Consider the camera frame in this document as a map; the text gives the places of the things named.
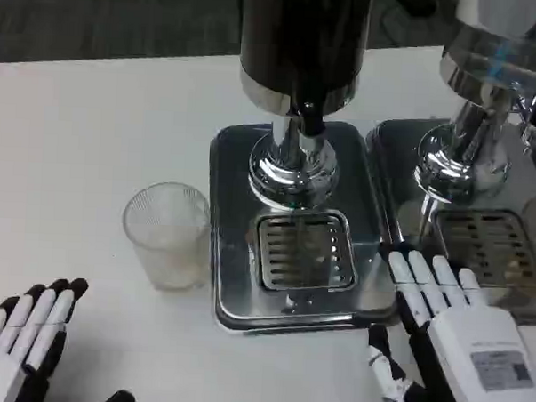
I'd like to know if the clear ribbed glass cup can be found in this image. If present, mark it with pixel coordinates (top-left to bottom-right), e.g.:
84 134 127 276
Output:
120 180 214 293

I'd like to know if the steel drip grid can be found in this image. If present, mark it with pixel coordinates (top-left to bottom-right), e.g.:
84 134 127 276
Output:
428 206 536 288
253 208 360 294

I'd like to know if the chrome drink dispenser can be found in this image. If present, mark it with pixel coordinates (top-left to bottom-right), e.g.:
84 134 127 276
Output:
412 0 536 204

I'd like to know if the black drink dispenser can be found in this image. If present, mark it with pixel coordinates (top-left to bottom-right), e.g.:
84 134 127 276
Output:
231 0 374 212

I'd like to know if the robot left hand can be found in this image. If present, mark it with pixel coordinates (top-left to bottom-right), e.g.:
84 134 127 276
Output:
0 274 141 402

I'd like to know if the steel drip tray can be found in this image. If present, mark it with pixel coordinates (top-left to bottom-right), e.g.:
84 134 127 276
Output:
202 116 408 337
358 116 536 326

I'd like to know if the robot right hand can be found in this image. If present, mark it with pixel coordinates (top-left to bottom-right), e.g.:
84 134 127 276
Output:
364 240 536 402

